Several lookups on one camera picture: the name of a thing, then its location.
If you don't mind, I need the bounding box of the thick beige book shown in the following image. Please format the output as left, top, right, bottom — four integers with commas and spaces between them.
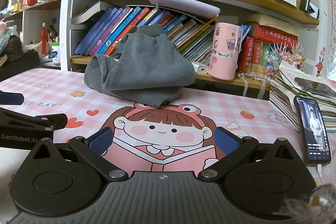
245, 14, 300, 30

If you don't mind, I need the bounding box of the red tassel ornament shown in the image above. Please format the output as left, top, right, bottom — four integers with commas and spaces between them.
40, 21, 50, 55

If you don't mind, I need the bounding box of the small black stand device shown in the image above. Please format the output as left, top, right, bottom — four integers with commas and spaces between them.
300, 0, 320, 14

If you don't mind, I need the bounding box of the row of colourful children's books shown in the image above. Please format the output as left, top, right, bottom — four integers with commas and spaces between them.
74, 5, 252, 63

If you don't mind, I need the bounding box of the white side shelf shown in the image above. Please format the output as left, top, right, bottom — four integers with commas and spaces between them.
8, 0, 62, 67

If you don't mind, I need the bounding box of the red standing dictionary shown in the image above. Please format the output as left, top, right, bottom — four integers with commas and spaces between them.
238, 37, 255, 72

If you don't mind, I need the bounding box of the dark brown bag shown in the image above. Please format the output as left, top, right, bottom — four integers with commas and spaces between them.
0, 36, 41, 81

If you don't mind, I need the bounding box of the grey sweatshirt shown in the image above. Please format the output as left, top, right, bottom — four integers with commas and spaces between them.
84, 25, 196, 109

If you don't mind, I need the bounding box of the stack of magazines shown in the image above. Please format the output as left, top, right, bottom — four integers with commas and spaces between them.
269, 60, 336, 132

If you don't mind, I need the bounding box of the pearl bead string with ribbons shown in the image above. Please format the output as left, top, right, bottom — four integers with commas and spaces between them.
235, 70, 275, 98

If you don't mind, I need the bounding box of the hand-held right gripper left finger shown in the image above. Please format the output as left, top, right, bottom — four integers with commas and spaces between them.
31, 127, 130, 183

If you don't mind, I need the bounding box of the thick white-paged book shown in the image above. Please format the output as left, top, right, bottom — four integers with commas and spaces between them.
71, 0, 120, 25

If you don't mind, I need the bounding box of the green standing book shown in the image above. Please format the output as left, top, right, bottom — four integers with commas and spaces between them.
260, 42, 271, 73

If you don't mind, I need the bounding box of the pink checked cartoon table mat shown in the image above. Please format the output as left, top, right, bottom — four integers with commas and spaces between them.
0, 68, 336, 198

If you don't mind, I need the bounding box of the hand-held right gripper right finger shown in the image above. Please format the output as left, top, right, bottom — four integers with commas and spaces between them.
197, 127, 297, 182

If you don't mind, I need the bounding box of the white flat shelf lamp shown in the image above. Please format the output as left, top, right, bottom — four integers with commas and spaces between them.
144, 0, 219, 21

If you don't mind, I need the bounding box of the pink stickered cylinder container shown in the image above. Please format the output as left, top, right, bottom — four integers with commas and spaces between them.
209, 22, 243, 81

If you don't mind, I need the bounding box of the white jar with blue label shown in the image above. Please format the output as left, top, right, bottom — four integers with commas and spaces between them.
51, 42, 61, 65

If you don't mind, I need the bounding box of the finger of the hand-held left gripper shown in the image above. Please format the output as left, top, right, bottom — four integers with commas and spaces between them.
0, 108, 69, 133
0, 91, 25, 106

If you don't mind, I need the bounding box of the cartoon wall poster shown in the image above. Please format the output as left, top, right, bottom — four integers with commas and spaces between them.
315, 0, 336, 80

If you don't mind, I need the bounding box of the orange-red standing dictionary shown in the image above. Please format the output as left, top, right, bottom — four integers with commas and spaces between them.
251, 39, 264, 73

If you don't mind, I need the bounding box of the black smartphone with lit screen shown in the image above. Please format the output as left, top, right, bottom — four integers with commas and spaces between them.
293, 96, 332, 165

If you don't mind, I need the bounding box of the fluffy pompom keychain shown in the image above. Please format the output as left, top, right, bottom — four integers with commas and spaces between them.
272, 183, 336, 224

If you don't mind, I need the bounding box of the plastic bag of plush toys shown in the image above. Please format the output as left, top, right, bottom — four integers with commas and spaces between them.
0, 22, 20, 56

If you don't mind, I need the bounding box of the white charger adapter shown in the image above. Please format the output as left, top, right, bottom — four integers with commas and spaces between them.
190, 62, 209, 75

